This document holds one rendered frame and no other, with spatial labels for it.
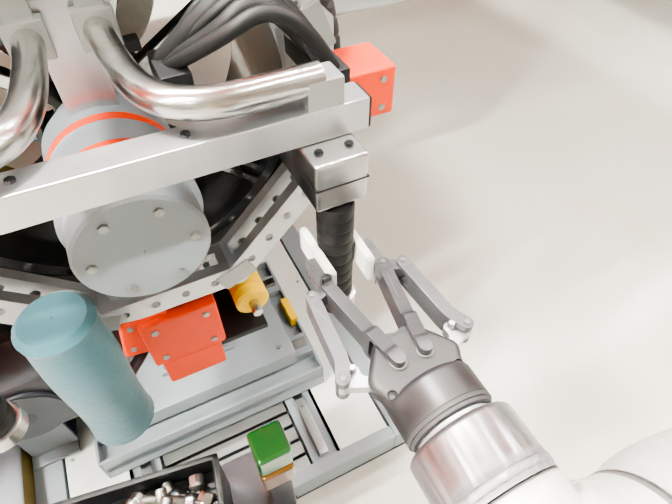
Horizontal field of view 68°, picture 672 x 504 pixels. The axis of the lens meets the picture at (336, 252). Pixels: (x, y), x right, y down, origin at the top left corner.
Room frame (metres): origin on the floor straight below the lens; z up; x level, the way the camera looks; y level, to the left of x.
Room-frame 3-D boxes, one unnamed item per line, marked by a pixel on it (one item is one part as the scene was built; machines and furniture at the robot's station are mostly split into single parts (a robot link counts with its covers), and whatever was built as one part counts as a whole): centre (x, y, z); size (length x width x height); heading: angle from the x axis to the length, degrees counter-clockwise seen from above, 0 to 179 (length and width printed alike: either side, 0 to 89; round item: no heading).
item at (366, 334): (0.25, -0.02, 0.83); 0.11 x 0.01 x 0.04; 37
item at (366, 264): (0.34, -0.02, 0.83); 0.07 x 0.01 x 0.03; 26
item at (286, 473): (0.21, 0.07, 0.59); 0.04 x 0.04 x 0.04; 26
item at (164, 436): (0.63, 0.33, 0.13); 0.50 x 0.36 x 0.10; 116
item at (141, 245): (0.41, 0.23, 0.85); 0.21 x 0.14 x 0.14; 26
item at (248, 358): (0.63, 0.33, 0.32); 0.40 x 0.30 x 0.28; 116
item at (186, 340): (0.51, 0.27, 0.48); 0.16 x 0.12 x 0.17; 26
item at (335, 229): (0.34, 0.00, 0.83); 0.04 x 0.04 x 0.16
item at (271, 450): (0.21, 0.07, 0.64); 0.04 x 0.04 x 0.04; 26
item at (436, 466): (0.13, -0.10, 0.83); 0.09 x 0.06 x 0.09; 116
